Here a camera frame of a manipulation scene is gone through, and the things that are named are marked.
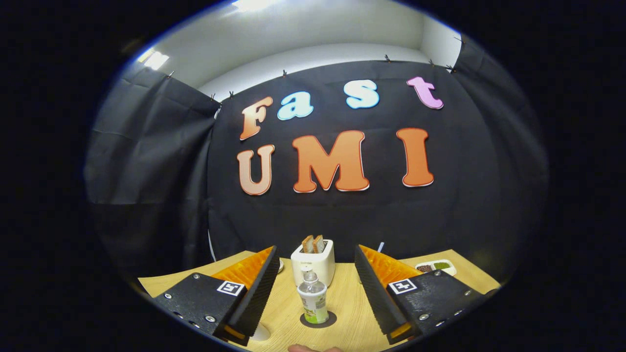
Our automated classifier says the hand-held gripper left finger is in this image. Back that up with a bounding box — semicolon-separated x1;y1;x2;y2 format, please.
153;245;280;347

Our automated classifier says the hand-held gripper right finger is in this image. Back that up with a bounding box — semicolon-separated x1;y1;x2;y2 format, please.
354;244;490;345

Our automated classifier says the rectangular white snack dish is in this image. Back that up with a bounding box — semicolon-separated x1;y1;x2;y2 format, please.
415;259;457;277

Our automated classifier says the black backdrop cloth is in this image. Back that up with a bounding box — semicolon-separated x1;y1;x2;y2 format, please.
84;34;548;284

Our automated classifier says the dark brown round coaster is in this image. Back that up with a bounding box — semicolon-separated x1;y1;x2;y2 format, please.
300;311;337;329

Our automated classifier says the clear juice bottle white label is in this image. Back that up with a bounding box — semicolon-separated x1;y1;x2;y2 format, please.
297;266;329;324

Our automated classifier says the small ceiling light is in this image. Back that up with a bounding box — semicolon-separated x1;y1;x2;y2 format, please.
138;48;170;70

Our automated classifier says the cream toaster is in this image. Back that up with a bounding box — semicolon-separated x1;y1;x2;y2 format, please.
291;239;336;288

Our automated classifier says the wooden table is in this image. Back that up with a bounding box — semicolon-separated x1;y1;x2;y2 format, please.
138;249;502;352

